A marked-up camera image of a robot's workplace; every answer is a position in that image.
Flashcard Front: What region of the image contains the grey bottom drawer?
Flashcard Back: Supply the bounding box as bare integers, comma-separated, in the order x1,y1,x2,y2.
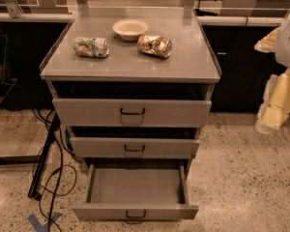
72,159,198,222

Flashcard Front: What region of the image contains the grey drawer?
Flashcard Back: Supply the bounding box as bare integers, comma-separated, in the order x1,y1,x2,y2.
53,82,211,128
72,159,198,222
68,127,199,159

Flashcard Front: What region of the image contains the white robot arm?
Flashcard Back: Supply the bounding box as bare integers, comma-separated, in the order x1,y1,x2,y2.
254,13,290,134

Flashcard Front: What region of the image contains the grey drawer cabinet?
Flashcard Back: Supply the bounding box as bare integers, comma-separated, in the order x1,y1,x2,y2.
41,8,221,174

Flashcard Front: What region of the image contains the grey middle drawer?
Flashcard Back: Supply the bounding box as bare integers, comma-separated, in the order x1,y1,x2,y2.
68,127,199,159

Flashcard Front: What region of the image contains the grey top drawer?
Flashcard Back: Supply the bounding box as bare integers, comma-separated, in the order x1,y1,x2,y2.
53,82,211,128

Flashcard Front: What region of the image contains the black lab bench cabinet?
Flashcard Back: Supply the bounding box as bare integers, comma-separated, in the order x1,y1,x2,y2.
203,25,285,113

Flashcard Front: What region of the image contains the gold brown crushed can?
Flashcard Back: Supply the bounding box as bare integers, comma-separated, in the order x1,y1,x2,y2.
137,35,172,59

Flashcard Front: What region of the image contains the white paper bowl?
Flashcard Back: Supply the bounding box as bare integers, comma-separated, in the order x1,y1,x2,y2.
113,19,149,42

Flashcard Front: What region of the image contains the green white crushed can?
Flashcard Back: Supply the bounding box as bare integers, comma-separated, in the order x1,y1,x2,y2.
72,37,109,58

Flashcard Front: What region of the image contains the black floor stand bar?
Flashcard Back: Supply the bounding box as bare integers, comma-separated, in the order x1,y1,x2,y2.
27,114,60,200

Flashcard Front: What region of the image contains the blue tape cross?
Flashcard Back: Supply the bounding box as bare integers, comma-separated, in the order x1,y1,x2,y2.
27,212,63,232

